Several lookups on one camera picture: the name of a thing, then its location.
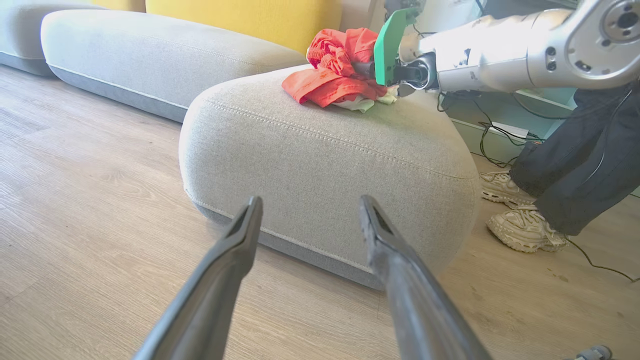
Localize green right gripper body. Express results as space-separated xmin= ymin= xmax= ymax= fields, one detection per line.
xmin=373 ymin=7 xmax=420 ymax=87

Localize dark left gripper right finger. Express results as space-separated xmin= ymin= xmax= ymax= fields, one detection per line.
xmin=359 ymin=195 xmax=493 ymax=360

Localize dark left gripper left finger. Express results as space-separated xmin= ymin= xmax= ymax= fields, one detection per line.
xmin=132 ymin=196 xmax=264 ymax=360

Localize cream white clothing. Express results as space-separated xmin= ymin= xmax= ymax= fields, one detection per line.
xmin=332 ymin=85 xmax=400 ymax=114

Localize red clothing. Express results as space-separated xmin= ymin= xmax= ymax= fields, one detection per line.
xmin=281 ymin=27 xmax=390 ymax=109

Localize grey fabric ottoman seat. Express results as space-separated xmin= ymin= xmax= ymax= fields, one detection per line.
xmin=178 ymin=64 xmax=483 ymax=291

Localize grey sofa seat cushion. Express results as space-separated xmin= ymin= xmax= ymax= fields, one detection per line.
xmin=0 ymin=0 xmax=101 ymax=77

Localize large yellow back cushion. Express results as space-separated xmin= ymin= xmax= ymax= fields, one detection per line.
xmin=145 ymin=0 xmax=343 ymax=55

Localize pale teal low shelf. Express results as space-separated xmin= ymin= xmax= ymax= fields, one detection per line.
xmin=442 ymin=86 xmax=579 ymax=164

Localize beige chunky sneaker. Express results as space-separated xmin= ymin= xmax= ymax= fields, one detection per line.
xmin=480 ymin=170 xmax=539 ymax=209
xmin=486 ymin=204 xmax=570 ymax=253

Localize white power strip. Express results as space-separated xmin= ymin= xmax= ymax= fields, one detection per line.
xmin=489 ymin=121 xmax=531 ymax=140

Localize grey metal connector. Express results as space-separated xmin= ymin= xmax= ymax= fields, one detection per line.
xmin=564 ymin=344 xmax=614 ymax=360

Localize long grey sofa cushion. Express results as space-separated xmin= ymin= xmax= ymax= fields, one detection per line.
xmin=40 ymin=9 xmax=308 ymax=124

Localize person's dark jeans legs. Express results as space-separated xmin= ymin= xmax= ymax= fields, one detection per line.
xmin=510 ymin=82 xmax=640 ymax=237

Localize tangled black power cables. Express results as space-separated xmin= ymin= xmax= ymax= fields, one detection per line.
xmin=436 ymin=91 xmax=547 ymax=169

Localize black floor cable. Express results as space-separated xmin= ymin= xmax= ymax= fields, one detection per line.
xmin=565 ymin=237 xmax=640 ymax=284

